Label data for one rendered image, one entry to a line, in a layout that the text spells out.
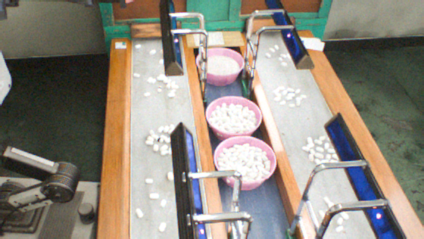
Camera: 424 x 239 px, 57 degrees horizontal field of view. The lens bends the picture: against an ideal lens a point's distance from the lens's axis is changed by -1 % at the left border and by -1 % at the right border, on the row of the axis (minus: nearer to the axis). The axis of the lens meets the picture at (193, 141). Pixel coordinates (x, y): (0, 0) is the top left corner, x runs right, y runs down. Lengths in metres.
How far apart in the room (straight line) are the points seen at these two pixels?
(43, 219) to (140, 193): 0.54
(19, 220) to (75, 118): 1.35
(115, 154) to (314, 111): 0.99
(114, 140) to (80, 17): 1.77
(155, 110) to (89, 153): 0.98
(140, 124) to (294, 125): 0.73
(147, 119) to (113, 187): 0.44
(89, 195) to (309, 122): 1.12
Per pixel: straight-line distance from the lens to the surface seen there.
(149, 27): 2.40
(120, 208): 1.57
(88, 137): 2.95
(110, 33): 2.48
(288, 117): 1.98
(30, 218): 1.94
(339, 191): 1.74
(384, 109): 3.45
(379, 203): 1.25
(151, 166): 1.71
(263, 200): 1.71
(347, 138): 1.42
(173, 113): 1.94
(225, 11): 2.45
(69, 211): 1.96
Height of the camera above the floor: 2.04
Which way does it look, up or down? 46 degrees down
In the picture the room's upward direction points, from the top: 1 degrees clockwise
